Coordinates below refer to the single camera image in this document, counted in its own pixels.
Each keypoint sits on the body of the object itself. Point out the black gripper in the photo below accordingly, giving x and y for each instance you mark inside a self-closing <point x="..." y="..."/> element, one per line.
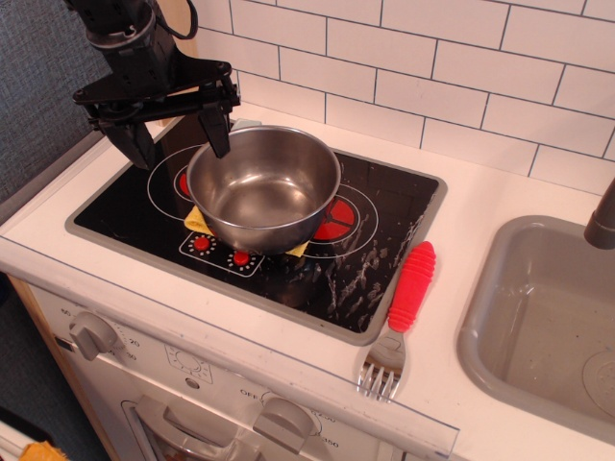
<point x="152" y="79"/>

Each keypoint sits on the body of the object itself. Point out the light blue cube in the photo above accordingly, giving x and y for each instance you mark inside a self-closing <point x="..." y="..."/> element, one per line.
<point x="241" y="123"/>

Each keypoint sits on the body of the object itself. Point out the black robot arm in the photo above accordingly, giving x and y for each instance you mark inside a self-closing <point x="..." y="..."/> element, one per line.
<point x="102" y="15"/>

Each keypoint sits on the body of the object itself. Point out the silver metal pot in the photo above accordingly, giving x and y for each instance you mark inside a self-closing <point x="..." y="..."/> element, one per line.
<point x="269" y="194"/>

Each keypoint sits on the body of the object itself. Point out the yellow cloth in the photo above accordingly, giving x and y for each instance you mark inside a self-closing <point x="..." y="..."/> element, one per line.
<point x="195" y="221"/>

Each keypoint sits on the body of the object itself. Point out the grey left oven knob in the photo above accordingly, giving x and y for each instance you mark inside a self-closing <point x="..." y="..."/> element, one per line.
<point x="92" y="335"/>

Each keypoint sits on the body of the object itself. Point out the grey oven knob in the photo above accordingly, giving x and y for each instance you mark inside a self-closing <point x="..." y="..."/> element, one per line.
<point x="92" y="335"/>
<point x="284" y="423"/>

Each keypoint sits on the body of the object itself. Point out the black toy stovetop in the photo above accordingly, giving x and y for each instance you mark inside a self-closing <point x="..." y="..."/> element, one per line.
<point x="343" y="282"/>

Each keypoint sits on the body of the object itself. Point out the grey right oven knob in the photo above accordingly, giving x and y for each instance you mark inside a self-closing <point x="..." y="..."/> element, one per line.
<point x="284" y="423"/>

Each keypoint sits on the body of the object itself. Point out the orange object bottom left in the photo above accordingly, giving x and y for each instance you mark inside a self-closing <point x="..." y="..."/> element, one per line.
<point x="42" y="451"/>

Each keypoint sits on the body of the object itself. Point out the grey toy sink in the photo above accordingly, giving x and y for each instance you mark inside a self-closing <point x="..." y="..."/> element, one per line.
<point x="539" y="329"/>

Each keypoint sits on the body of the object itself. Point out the grey faucet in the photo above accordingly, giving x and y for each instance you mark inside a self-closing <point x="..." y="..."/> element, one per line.
<point x="600" y="229"/>

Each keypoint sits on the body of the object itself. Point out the grey oven door handle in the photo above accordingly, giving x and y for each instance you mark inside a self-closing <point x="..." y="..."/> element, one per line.
<point x="187" y="432"/>

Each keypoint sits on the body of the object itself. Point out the red handled metal fork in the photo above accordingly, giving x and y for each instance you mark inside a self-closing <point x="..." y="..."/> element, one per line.
<point x="384" y="363"/>

